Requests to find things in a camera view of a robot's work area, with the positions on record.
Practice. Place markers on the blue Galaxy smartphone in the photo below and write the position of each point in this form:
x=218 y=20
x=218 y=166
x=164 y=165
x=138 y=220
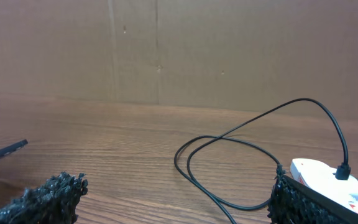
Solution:
x=12 y=148

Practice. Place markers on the white charger plug adapter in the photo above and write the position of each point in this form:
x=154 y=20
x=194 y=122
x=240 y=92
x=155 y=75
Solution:
x=331 y=180

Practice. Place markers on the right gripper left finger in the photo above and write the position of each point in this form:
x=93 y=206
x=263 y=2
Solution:
x=54 y=202

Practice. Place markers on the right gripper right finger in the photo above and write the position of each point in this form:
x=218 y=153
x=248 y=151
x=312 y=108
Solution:
x=294 y=203

